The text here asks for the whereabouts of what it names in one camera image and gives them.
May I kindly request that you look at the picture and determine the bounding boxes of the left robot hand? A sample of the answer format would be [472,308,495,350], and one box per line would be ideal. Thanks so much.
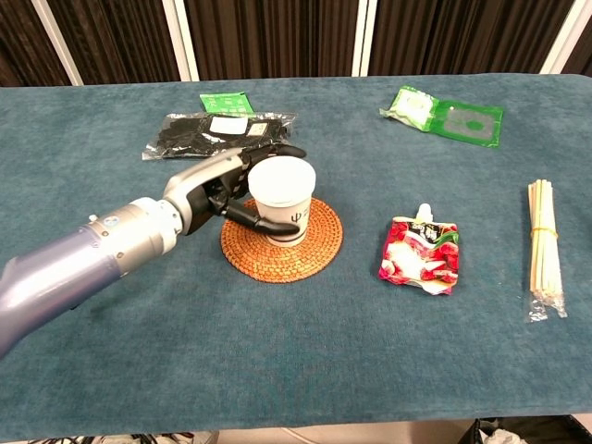
[162,144,308,237]

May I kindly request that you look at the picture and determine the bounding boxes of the bundle of wooden chopsticks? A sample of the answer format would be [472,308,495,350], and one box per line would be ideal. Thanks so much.
[524,179,569,324]

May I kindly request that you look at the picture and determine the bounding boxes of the white paper cup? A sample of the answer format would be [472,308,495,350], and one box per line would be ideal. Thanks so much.
[247,155,317,248]

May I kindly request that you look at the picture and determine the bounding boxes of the orange woven coaster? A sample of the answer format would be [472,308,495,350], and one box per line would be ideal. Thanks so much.
[220,196,345,284]

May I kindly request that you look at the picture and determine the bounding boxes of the blue table cloth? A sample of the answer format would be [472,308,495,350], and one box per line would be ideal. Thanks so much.
[0,73,592,443]

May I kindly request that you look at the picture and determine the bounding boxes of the black bin with white trash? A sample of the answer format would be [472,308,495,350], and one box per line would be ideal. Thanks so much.
[471,414,592,444]

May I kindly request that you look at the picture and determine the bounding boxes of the red spouted drink pouch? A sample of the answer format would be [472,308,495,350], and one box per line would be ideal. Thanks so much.
[377,203,462,296]

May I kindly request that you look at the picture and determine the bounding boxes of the small green packet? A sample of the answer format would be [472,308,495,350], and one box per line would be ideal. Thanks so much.
[199,92,256,115]

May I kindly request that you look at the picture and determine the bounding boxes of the green and white plastic package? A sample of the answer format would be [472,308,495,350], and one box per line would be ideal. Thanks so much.
[379,85,504,149]

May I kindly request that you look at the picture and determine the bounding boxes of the black item in clear bag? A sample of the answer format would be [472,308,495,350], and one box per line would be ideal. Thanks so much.
[142,112,296,161]

